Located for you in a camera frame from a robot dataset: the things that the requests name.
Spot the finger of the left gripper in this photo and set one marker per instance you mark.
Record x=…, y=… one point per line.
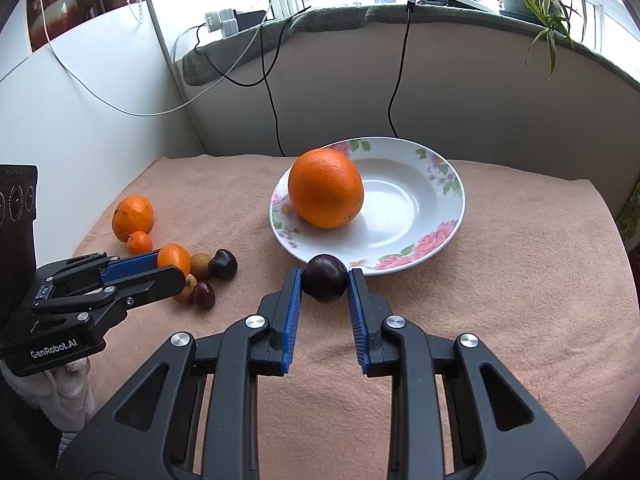
x=133, y=290
x=86, y=273

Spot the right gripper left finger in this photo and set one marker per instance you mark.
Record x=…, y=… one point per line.
x=190, y=411

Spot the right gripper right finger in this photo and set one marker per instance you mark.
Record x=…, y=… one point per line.
x=457, y=411

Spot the small tangerine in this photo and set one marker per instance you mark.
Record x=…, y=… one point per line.
x=139, y=243

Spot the medium tangerine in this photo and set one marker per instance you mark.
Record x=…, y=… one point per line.
x=133, y=213

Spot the small kumquat orange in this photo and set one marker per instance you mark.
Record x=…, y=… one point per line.
x=174, y=255

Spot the dark chestnut fruit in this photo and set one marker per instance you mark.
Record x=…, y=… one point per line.
x=204, y=296
x=223, y=266

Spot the dark plum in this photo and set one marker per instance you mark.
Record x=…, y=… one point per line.
x=325, y=278

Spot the large orange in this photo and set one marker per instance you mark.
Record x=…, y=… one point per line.
x=325, y=188

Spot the brown longan fruit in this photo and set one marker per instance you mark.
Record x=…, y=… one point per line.
x=200, y=266
x=186, y=295

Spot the pink towel cloth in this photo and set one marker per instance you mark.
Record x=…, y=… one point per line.
x=537, y=271

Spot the floral white plate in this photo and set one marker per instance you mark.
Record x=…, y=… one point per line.
x=414, y=202

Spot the white power adapters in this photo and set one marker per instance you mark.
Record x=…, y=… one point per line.
x=223, y=21

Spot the green windowsill cloth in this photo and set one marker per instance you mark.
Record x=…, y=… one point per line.
x=205, y=64

